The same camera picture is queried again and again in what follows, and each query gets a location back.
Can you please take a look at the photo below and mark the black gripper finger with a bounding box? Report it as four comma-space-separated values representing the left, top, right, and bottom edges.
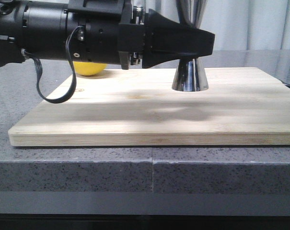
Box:
142, 9, 215, 69

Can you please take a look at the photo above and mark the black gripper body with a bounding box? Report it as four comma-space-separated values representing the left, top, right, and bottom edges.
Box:
65, 0, 145, 69

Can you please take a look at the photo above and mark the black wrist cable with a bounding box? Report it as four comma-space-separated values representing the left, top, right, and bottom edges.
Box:
21, 25, 87, 104

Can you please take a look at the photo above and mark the steel double jigger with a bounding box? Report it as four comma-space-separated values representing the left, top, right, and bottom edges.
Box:
172, 0, 209, 92

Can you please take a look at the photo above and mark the wooden cutting board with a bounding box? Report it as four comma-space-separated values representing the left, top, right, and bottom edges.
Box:
8, 68, 290, 147

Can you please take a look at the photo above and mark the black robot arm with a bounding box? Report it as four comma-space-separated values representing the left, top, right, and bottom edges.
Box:
0, 0, 215, 69

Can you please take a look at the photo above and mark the light grey curtain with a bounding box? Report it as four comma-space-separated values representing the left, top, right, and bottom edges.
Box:
132, 0, 290, 51

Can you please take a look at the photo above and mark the yellow lemon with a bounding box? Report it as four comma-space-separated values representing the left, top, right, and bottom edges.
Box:
73, 61, 107, 76

